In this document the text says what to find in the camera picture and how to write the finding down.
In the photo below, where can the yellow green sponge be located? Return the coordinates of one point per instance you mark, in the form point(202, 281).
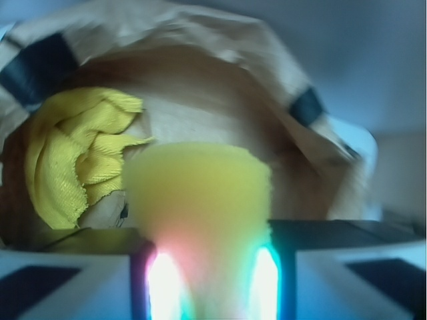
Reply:
point(207, 206)

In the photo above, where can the yellow microfiber cloth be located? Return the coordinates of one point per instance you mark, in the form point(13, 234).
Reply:
point(75, 153)

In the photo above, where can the brown paper bag basket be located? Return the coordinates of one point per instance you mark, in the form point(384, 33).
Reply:
point(204, 75)

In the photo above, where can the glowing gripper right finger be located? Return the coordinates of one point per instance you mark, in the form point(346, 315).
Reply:
point(341, 269)

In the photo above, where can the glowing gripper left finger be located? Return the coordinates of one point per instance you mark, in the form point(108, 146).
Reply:
point(89, 274)

